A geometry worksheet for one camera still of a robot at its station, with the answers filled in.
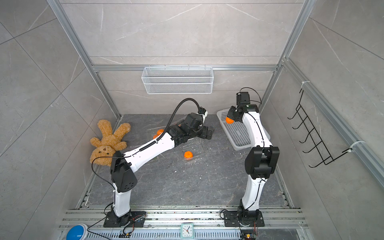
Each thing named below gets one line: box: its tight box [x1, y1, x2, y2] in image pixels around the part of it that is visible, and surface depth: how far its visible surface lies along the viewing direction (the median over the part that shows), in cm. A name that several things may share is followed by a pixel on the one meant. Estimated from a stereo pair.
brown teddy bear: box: [90, 119, 131, 166], surface depth 97 cm
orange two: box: [184, 150, 194, 160], surface depth 96 cm
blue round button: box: [66, 223, 88, 240], surface depth 70 cm
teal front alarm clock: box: [180, 223, 194, 239], surface depth 70 cm
